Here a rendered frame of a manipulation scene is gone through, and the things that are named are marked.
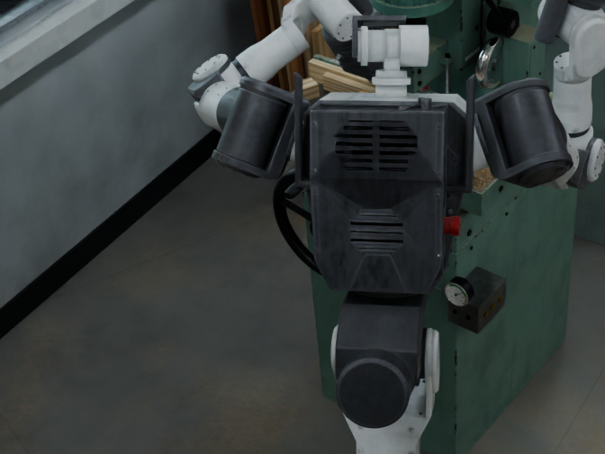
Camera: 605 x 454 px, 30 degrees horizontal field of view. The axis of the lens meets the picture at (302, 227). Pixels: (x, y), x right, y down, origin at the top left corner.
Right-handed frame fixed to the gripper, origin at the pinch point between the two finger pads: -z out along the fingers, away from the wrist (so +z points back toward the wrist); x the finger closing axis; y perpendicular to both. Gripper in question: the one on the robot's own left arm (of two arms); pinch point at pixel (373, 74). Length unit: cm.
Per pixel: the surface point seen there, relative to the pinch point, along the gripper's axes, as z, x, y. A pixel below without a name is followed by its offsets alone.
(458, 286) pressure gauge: -33.4, 25.0, -25.8
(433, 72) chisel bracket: -17.5, 1.7, 12.6
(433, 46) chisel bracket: -14.1, 0.3, 17.1
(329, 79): -23.0, -25.7, 5.3
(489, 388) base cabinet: -91, 20, -33
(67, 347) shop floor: -82, -100, -79
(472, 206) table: -21.9, 24.1, -11.8
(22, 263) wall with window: -71, -123, -64
